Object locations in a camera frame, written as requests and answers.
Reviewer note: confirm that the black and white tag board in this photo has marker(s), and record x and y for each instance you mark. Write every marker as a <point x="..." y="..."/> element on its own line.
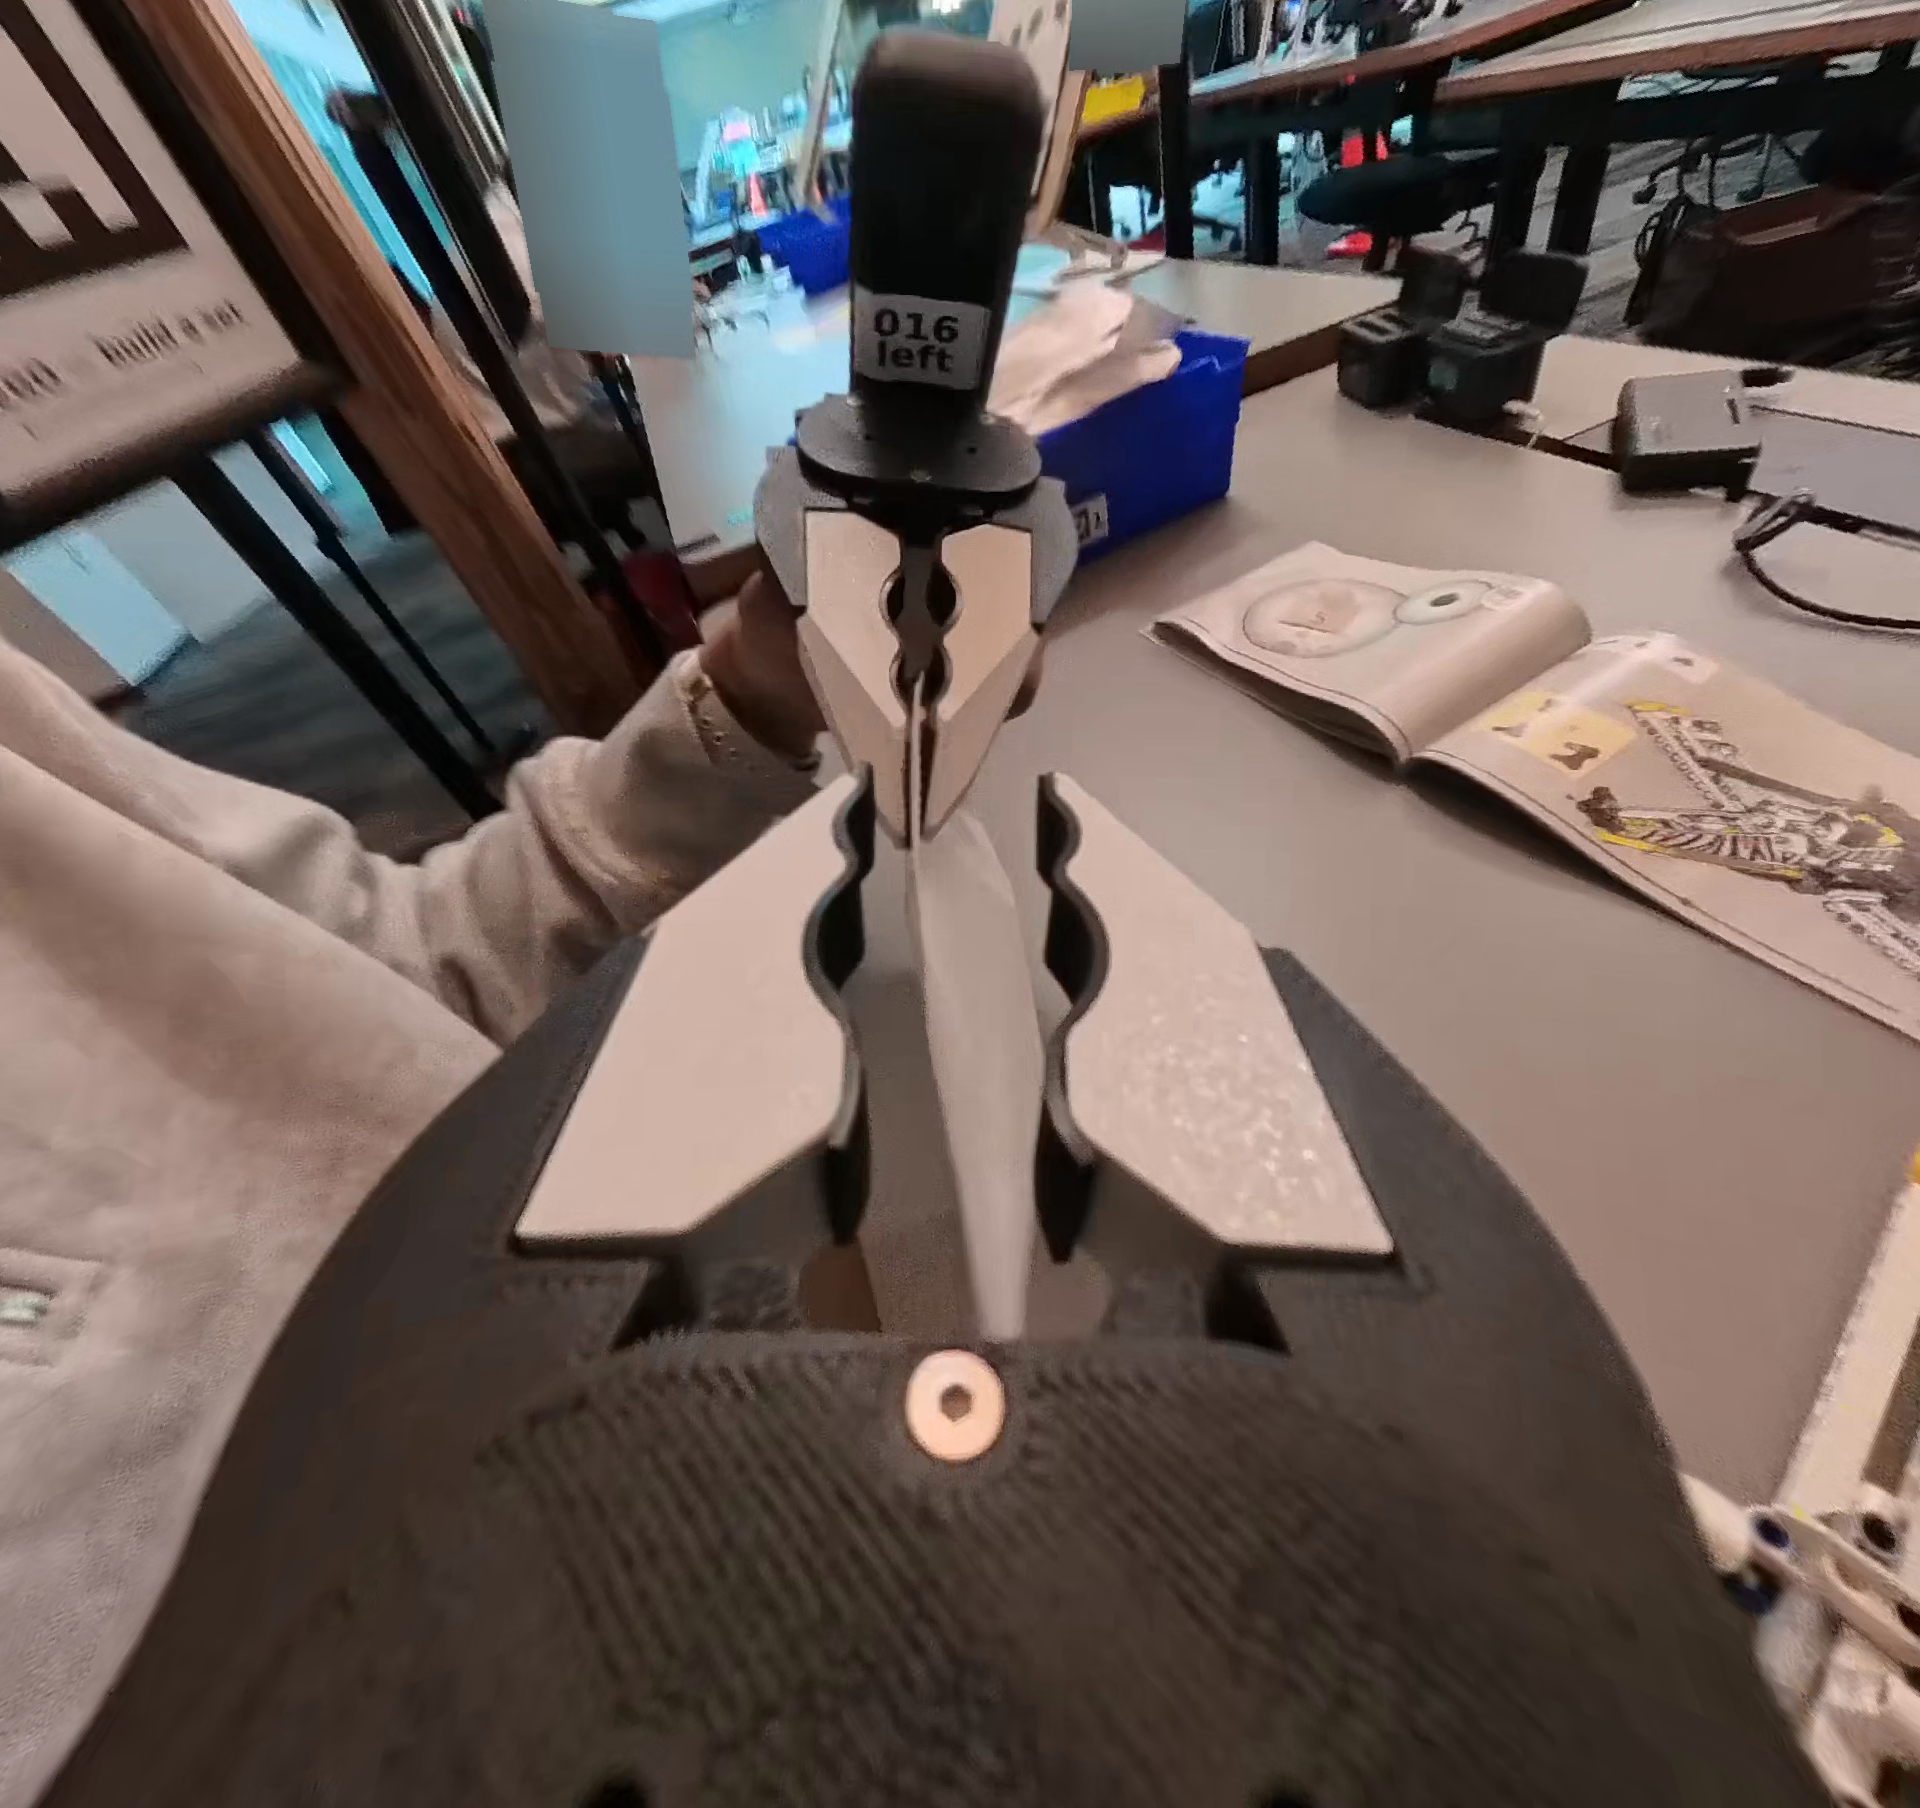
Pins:
<point x="105" y="278"/>

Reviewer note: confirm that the black office chair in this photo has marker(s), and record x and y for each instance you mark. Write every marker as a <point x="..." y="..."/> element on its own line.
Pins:
<point x="1395" y="197"/>

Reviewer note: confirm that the black charger case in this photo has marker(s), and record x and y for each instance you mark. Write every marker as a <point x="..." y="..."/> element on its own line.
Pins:
<point x="1500" y="346"/>
<point x="1395" y="339"/>

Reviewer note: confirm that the black power adapter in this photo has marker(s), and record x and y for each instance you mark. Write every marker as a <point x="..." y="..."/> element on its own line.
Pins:
<point x="1689" y="436"/>

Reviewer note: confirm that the blue plastic bin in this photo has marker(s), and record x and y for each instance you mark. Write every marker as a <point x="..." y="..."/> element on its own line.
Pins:
<point x="1154" y="451"/>

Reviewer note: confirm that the black flat desk cover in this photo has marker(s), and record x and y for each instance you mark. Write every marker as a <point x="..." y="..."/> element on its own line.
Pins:
<point x="1844" y="466"/>

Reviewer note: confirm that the person's left forearm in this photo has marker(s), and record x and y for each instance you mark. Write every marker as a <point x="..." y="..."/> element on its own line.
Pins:
<point x="601" y="848"/>

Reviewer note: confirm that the grey office table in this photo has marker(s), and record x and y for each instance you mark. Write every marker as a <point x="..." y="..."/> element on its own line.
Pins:
<point x="1694" y="22"/>

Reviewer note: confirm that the printed white paper bag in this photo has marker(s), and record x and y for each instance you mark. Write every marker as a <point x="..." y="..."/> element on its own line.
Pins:
<point x="1080" y="339"/>

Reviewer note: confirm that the person's left hand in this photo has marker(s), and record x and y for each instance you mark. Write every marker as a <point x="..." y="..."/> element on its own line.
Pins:
<point x="750" y="669"/>

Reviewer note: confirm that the black easel stand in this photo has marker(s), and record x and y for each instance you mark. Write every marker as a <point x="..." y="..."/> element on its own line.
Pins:
<point x="331" y="609"/>

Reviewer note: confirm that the white lego model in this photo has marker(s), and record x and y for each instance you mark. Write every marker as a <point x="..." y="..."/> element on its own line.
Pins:
<point x="1844" y="1569"/>

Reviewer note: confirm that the plain white paper bag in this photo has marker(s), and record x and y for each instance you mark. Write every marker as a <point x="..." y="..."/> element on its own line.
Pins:
<point x="975" y="1029"/>

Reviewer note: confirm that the person's grey sweatshirt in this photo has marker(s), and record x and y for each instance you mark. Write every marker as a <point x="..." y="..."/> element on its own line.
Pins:
<point x="194" y="1089"/>

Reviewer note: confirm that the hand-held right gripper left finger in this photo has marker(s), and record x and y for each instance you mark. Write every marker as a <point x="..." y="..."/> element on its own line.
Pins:
<point x="705" y="1072"/>

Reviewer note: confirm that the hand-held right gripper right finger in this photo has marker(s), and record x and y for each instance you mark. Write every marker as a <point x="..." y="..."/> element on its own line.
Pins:
<point x="1215" y="1089"/>

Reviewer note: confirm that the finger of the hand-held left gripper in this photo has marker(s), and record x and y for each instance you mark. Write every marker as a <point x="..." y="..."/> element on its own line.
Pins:
<point x="990" y="622"/>
<point x="848" y="609"/>

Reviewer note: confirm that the open instruction booklet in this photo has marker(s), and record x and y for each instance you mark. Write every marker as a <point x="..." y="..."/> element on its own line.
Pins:
<point x="1575" y="742"/>

